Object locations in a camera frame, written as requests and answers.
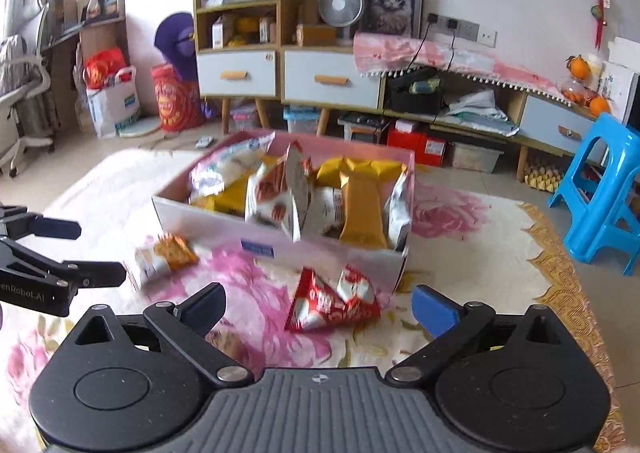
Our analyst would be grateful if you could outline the white snack bag red print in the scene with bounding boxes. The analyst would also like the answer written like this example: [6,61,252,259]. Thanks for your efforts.
[244,163,300,241]

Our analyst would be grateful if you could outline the white silver snack bag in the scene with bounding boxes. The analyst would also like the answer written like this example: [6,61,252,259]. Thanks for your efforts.
[383,172,411,251]

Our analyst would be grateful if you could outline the white orange cracker bag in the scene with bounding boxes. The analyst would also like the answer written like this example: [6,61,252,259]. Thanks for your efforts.
[134,234,198,287]

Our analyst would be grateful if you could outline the yellow waffle sandwich bag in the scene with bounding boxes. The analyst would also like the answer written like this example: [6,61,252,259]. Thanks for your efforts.
[316,158,406,249]

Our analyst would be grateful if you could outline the white shopping bag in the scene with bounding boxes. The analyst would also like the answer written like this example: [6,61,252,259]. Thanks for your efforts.
[87,66,141,138]

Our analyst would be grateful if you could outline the white desk fan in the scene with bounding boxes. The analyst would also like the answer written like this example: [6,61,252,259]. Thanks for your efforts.
[318,0,363,28]

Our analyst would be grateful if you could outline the floral table cloth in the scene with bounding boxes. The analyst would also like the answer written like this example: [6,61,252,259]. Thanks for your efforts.
[1,149,630,452]

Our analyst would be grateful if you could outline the red white triangular snack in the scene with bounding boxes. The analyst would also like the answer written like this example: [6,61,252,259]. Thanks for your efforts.
[284,265,381,333]

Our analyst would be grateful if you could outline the red storage box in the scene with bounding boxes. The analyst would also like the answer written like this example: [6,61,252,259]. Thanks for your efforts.
[386,128,446,167]

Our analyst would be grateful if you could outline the clear blue snack packet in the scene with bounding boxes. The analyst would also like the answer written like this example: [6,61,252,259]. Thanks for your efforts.
[189,132,276,199]

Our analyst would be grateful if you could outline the red gift bag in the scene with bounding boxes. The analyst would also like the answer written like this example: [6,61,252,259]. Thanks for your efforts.
[151,63,206,132]

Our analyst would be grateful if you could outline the pink cardboard box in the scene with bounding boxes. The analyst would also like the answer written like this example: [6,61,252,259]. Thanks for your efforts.
[152,129,414,293]

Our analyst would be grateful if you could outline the wooden cabinet white drawers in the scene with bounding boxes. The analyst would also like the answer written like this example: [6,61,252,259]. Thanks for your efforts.
[194,0,596,155]

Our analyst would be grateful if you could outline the clear storage bin blue lid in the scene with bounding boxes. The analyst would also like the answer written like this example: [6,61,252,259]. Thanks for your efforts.
[283,106,320,134]

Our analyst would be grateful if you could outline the white office chair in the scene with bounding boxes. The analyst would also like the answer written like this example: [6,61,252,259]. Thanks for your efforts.
[1,0,55,178]

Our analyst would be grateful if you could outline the orange fruit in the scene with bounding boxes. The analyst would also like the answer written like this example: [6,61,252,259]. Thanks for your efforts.
[566,56,591,82]

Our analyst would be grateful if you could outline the purple plush toy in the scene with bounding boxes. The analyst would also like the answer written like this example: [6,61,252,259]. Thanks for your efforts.
[154,12,215,124]

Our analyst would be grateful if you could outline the pink patterned cloth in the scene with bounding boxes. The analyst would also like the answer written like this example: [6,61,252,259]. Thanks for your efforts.
[352,33,572,106]

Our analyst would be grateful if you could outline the blue plastic stool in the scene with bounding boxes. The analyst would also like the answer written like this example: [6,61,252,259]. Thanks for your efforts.
[549,113,639,275]

